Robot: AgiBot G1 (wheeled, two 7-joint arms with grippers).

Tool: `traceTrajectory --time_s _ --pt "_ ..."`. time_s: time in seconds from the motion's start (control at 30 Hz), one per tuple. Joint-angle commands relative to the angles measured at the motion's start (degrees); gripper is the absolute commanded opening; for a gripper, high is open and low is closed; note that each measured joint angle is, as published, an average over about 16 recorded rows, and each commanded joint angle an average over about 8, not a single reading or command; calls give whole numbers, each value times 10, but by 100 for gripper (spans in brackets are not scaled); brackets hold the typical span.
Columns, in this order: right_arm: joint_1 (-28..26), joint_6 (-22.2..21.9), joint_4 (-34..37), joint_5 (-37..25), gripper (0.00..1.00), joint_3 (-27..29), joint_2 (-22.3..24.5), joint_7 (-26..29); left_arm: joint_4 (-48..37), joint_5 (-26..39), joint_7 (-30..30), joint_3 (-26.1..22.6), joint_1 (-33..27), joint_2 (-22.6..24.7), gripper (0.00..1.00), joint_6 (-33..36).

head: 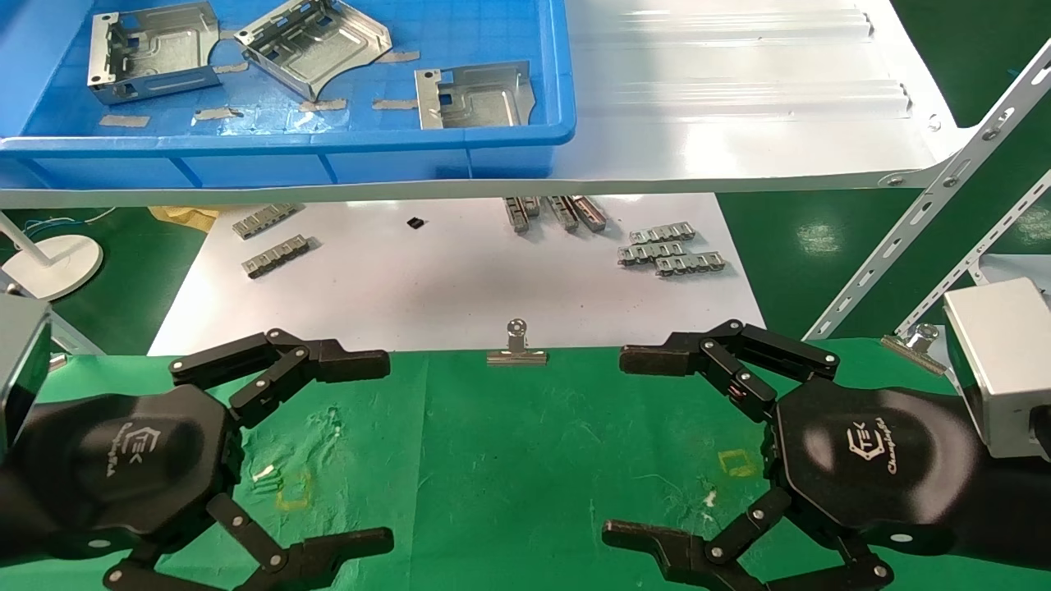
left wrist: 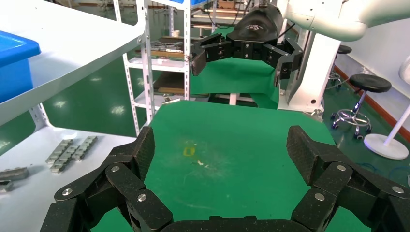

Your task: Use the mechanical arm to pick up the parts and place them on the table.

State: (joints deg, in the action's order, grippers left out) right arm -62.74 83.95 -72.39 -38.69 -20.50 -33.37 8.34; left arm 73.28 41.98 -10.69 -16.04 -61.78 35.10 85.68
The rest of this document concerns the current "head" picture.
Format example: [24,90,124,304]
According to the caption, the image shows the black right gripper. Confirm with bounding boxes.
[602,318,988,591]

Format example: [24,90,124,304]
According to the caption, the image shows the white sheet metal shelf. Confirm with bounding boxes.
[0,0,978,209]

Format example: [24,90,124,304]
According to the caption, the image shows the white perforated angle bar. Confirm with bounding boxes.
[803,37,1051,342]
[895,168,1051,337]

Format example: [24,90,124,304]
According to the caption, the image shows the white board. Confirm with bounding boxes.
[148,193,767,355]

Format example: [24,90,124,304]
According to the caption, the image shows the silver binder clip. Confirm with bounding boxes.
[881,323,951,377]
[486,318,549,367]

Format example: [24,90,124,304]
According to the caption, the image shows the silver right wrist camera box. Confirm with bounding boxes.
[943,277,1051,460]

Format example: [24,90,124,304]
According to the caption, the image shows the blue plastic bin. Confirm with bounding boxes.
[0,0,577,191]

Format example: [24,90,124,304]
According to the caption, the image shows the yellow crumpled cloth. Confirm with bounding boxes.
[148,205,221,235]

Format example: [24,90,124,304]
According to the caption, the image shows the white round stand base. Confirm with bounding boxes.
[0,212,105,302]

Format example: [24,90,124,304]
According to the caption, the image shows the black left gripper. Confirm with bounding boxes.
[21,328,396,591]

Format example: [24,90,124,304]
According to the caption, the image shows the metal strips centre group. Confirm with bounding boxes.
[568,195,609,233]

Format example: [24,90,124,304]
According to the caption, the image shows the green cloth mat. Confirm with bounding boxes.
[0,337,1051,591]

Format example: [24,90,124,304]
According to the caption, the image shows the stamped sheet metal bracket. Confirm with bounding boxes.
[234,0,393,102]
[88,2,221,106]
[415,62,537,131]

